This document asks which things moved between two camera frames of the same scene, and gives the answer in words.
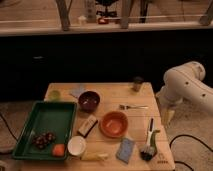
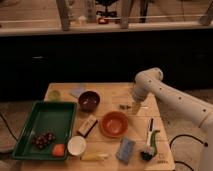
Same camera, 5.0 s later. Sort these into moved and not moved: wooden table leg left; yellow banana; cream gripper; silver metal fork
Moved: cream gripper
Not moved: yellow banana; wooden table leg left; silver metal fork
